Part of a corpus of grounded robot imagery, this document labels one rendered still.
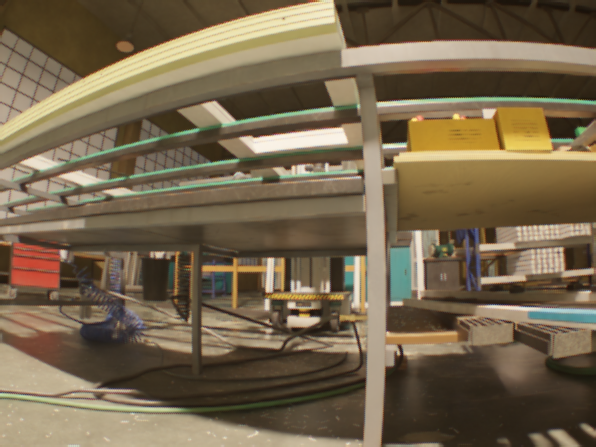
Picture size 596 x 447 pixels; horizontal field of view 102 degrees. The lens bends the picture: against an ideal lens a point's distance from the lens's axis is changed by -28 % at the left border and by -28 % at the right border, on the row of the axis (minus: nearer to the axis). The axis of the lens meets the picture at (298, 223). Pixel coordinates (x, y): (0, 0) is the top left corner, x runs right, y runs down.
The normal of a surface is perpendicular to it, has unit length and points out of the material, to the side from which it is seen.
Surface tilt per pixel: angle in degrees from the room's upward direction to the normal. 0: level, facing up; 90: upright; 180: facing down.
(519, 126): 90
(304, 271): 90
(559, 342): 90
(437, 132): 90
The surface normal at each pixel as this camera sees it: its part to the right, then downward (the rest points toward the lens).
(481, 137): -0.27, -0.17
